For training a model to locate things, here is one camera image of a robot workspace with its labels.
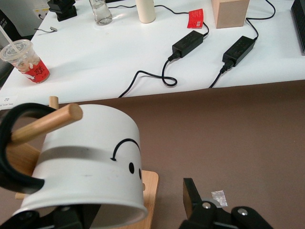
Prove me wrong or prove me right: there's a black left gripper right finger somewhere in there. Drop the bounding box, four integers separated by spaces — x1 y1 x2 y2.
178 177 277 229

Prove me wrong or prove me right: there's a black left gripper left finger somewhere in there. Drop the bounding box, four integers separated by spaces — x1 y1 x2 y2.
0 204 101 229

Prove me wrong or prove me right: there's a white smiley mug black handle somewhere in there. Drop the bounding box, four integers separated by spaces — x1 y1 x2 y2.
0 102 148 227

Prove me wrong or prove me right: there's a clear plastic cup with straw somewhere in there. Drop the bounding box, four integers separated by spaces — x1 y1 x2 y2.
0 23 51 84

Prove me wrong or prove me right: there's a small silver tape piece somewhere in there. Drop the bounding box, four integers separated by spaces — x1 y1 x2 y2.
211 190 228 208

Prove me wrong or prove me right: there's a wooden mug stand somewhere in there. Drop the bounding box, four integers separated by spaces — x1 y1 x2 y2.
4 96 160 229

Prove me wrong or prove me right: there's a black power adapter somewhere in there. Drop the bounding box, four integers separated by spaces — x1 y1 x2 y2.
172 30 205 59
222 35 256 67

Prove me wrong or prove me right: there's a thin black adapter lead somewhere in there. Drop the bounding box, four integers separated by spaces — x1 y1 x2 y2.
108 4 210 38
245 0 276 40

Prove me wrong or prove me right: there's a small grey connector lead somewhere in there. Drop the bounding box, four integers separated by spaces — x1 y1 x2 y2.
34 26 58 34

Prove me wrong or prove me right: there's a red card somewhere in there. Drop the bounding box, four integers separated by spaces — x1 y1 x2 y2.
186 8 204 29

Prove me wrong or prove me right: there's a light wooden box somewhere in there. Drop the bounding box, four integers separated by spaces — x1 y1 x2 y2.
211 0 251 29

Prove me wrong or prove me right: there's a cream cylinder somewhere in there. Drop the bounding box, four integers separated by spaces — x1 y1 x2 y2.
135 0 156 24

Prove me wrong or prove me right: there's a clear glass bottle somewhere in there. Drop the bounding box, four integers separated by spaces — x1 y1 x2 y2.
88 0 113 26

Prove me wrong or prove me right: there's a white power socket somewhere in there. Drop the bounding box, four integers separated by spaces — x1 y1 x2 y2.
32 6 50 20

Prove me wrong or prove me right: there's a black stand block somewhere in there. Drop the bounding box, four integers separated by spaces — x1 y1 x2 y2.
47 0 78 22

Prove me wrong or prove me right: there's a black ribbed device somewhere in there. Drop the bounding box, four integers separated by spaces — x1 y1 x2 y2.
290 0 305 57

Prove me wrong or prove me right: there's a black adapter mains cable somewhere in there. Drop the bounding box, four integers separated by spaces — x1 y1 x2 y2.
118 53 178 98
207 59 233 89

